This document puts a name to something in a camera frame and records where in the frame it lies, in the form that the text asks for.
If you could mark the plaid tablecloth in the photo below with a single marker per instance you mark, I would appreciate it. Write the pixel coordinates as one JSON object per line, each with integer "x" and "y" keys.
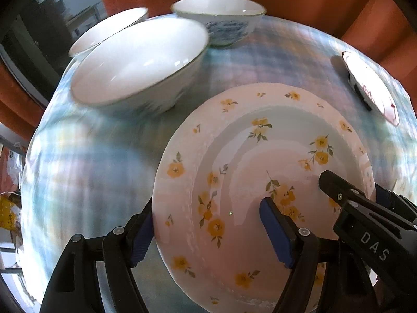
{"x": 81, "y": 169}

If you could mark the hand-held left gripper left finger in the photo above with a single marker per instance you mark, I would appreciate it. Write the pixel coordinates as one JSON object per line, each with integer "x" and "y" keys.
{"x": 141, "y": 236}

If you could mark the glass window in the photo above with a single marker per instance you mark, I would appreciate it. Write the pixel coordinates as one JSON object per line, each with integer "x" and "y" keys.
{"x": 49, "y": 13}

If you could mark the yellow flower print plate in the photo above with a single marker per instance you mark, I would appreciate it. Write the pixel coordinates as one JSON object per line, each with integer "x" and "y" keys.
{"x": 244, "y": 156}

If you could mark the small red flower plate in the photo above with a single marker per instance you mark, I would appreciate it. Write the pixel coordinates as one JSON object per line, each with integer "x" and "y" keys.
{"x": 369, "y": 81}

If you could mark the large white gold-rimmed bowl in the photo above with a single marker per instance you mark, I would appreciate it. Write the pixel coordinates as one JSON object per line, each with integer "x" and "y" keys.
{"x": 136, "y": 58}

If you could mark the white plastic bag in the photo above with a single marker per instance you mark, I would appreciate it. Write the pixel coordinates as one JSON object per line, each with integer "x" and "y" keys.
{"x": 14, "y": 168}

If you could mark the yellow bag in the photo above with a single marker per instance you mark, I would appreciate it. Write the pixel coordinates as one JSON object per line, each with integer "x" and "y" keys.
{"x": 8, "y": 212}

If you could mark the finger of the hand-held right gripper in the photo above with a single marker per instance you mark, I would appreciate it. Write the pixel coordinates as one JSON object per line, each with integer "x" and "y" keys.
{"x": 397, "y": 205}
{"x": 368, "y": 221}

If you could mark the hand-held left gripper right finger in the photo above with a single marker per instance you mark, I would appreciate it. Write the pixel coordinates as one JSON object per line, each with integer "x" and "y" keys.
{"x": 275, "y": 231}

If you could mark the white bowl blue pattern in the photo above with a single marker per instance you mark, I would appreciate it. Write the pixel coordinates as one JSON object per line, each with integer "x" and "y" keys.
{"x": 221, "y": 9}

